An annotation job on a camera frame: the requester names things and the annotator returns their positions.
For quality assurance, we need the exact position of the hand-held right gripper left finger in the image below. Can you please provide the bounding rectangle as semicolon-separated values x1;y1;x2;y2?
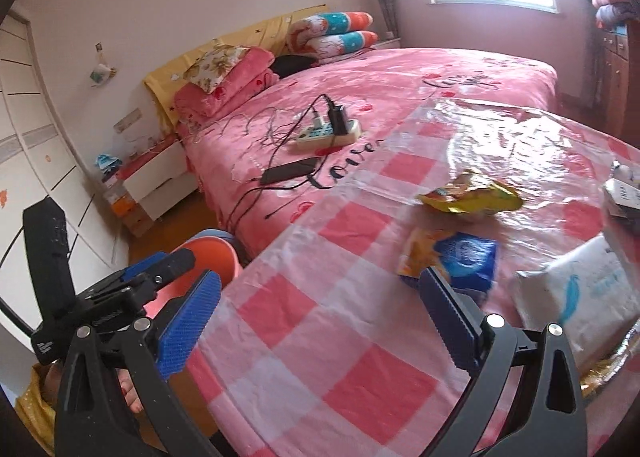
54;269;223;457

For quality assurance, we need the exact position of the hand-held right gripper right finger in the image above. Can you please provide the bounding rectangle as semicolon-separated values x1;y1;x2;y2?
419;267;588;457

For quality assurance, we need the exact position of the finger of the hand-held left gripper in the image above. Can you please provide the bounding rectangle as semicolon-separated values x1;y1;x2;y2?
120;252;173;288
150;248;197;285

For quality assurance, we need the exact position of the orange plastic stool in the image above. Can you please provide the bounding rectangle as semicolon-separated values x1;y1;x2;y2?
150;229;245;318

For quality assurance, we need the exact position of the dark blue snack packet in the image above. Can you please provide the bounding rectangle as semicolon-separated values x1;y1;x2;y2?
432;232;500;305

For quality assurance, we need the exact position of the yellow snack wrapper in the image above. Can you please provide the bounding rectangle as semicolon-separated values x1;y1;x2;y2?
417;171;523;215

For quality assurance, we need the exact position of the orange cardboard box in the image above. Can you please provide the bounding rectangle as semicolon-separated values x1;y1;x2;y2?
110;194;156;238

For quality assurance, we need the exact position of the orange snack wrapper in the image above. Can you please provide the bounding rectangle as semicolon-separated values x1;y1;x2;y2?
396;227;451;288

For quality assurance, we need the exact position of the person's foot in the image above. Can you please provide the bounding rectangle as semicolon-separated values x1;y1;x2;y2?
117;369;146;413

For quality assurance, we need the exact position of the white wardrobe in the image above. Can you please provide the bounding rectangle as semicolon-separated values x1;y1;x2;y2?
0;12;131;338

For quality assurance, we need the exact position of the red white checked tablecloth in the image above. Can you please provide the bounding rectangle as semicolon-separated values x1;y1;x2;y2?
195;100;640;457

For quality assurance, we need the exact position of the white packet blue feather print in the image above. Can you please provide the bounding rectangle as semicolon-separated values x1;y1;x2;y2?
515;234;640;353

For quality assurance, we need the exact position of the gold foil wrapper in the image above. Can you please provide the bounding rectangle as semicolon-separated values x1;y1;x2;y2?
580;322;640;388

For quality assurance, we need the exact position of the yellow garment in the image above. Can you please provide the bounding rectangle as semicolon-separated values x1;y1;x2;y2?
15;362;58;455

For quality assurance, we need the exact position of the pink folded blanket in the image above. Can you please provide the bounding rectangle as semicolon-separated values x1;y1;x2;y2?
174;48;280;120

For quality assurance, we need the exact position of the white power strip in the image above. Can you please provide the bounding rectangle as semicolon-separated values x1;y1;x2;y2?
291;118;362;154

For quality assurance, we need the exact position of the floral pillow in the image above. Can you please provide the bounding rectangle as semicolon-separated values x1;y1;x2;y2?
182;44;251;94

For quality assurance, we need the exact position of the black charger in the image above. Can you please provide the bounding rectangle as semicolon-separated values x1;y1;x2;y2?
327;106;351;134

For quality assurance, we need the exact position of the black cloth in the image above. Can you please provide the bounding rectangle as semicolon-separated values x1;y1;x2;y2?
270;54;321;80

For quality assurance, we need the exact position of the yellow star headboard cover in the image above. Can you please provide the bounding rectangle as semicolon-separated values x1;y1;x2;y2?
144;4;328;133

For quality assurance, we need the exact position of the bed with pink sheet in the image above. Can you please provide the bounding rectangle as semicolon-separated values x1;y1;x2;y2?
172;46;558;258

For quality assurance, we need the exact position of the brown wooden cabinet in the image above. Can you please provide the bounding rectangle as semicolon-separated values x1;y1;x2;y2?
595;20;640;133

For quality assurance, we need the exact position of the wall hanging ornament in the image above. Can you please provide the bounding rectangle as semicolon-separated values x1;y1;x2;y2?
87;42;118;88

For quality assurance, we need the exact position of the black charging cable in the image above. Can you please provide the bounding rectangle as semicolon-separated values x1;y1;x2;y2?
220;93;336;238

